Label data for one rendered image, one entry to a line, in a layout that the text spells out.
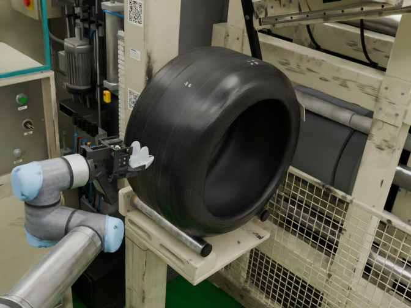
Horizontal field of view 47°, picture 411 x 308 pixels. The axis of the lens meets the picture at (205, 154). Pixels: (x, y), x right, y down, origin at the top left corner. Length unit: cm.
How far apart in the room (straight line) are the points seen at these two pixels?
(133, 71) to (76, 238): 73
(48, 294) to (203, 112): 58
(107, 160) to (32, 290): 40
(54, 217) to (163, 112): 39
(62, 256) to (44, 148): 98
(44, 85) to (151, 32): 49
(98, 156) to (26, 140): 73
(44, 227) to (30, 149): 78
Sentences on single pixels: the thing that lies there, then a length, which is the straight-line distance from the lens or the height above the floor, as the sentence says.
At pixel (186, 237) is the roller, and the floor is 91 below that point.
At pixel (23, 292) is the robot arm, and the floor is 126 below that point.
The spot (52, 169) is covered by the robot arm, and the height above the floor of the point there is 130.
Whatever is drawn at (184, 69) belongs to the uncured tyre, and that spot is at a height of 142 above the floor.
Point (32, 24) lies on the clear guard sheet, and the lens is 166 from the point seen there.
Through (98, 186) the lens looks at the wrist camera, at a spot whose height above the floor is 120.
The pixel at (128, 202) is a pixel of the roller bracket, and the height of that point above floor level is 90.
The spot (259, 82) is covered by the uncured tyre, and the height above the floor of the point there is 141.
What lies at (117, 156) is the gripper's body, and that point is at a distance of 111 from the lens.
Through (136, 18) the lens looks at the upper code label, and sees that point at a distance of 148.
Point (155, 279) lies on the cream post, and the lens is 201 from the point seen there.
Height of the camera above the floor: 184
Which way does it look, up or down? 29 degrees down
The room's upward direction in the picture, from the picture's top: 5 degrees clockwise
